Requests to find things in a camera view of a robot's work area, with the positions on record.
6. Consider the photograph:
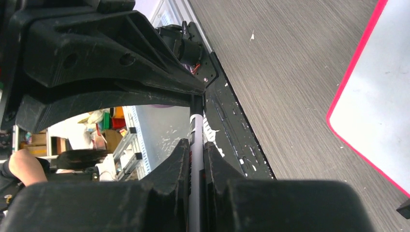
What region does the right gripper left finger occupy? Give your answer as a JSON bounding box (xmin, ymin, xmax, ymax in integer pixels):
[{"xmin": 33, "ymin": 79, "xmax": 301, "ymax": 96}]
[{"xmin": 0, "ymin": 139, "xmax": 190, "ymax": 232}]

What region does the black white marker pen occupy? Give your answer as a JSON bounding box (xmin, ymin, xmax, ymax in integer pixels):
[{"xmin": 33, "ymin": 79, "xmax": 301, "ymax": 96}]
[{"xmin": 188, "ymin": 94, "xmax": 205, "ymax": 232}]

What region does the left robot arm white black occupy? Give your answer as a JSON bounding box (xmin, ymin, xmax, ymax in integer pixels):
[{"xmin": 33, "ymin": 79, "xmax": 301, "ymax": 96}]
[{"xmin": 0, "ymin": 0, "xmax": 205, "ymax": 133}]

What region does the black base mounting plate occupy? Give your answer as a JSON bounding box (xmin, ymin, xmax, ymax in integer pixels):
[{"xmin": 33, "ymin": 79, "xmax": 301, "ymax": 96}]
[{"xmin": 188, "ymin": 22, "xmax": 276, "ymax": 180}]

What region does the pink framed whiteboard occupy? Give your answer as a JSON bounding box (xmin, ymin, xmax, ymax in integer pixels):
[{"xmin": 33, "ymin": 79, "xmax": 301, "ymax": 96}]
[{"xmin": 327, "ymin": 0, "xmax": 410, "ymax": 194}]

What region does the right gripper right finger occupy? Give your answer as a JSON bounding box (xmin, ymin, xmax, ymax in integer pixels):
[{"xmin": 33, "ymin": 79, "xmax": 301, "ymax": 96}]
[{"xmin": 204, "ymin": 142, "xmax": 374, "ymax": 232}]

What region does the orange cylindrical can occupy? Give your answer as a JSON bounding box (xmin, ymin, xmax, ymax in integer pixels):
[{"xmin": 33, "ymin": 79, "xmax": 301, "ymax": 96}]
[{"xmin": 109, "ymin": 106, "xmax": 125, "ymax": 119}]

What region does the black marker cap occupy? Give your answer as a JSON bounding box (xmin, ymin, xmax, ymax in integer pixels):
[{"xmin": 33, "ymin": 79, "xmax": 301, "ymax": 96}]
[{"xmin": 190, "ymin": 95, "xmax": 204, "ymax": 116}]

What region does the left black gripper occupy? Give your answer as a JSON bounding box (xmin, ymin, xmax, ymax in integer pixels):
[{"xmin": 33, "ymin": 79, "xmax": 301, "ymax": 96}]
[{"xmin": 0, "ymin": 0, "xmax": 204, "ymax": 132}]

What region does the person forearm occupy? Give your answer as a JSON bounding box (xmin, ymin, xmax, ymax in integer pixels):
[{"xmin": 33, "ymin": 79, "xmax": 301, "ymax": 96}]
[{"xmin": 9, "ymin": 149, "xmax": 47, "ymax": 187}]

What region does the white slotted cable duct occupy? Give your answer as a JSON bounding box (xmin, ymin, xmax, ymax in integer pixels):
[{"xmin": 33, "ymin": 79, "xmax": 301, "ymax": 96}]
[{"xmin": 129, "ymin": 106, "xmax": 151, "ymax": 176}]

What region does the cardboard box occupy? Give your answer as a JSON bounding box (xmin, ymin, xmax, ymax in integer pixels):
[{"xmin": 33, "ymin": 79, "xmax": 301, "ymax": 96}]
[{"xmin": 103, "ymin": 130, "xmax": 123, "ymax": 153}]

